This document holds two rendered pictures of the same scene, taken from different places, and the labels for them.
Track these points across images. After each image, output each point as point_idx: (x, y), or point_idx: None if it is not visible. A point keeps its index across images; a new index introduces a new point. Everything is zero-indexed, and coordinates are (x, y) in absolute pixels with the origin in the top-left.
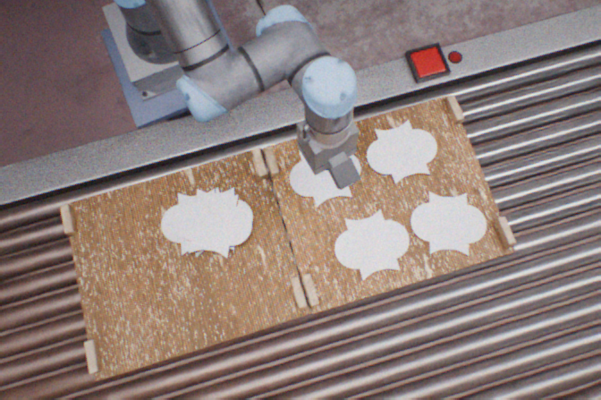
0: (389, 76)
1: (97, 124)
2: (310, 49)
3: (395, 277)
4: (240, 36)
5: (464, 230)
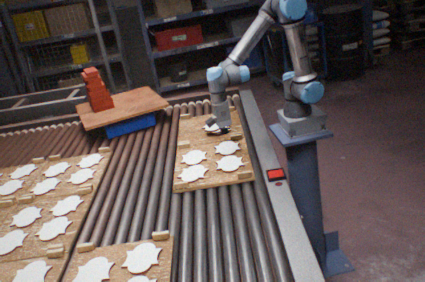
0: (271, 166)
1: (344, 210)
2: (228, 70)
3: (178, 163)
4: (418, 265)
5: (187, 176)
